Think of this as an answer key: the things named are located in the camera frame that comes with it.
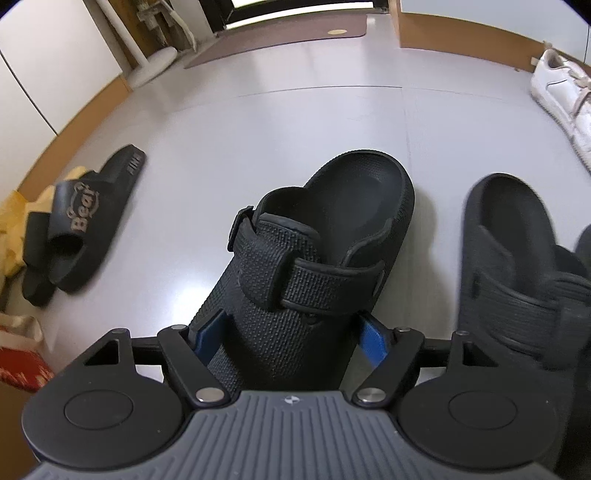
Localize black buckle clog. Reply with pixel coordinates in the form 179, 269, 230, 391
462, 173, 591, 372
187, 150, 415, 393

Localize canvas tote bag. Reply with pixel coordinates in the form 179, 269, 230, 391
0, 313, 45, 354

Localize brown doormat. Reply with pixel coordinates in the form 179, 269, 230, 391
184, 14, 369, 70

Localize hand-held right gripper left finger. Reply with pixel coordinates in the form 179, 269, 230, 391
83, 311, 232, 408

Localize white round-base stand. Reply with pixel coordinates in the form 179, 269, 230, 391
99, 0, 178, 90

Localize black bear slide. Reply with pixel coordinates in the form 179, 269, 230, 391
22, 144, 147, 296
22, 263, 58, 308

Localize yellow cloth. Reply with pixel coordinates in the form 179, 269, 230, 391
0, 165, 88, 282

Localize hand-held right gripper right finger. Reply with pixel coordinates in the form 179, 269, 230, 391
353, 316, 502, 409

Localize glass door black frame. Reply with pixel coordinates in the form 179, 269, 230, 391
201, 0, 400, 33

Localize white printed sneaker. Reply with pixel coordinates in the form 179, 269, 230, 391
530, 48, 591, 175

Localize red bag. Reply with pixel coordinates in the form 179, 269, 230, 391
0, 348, 57, 394

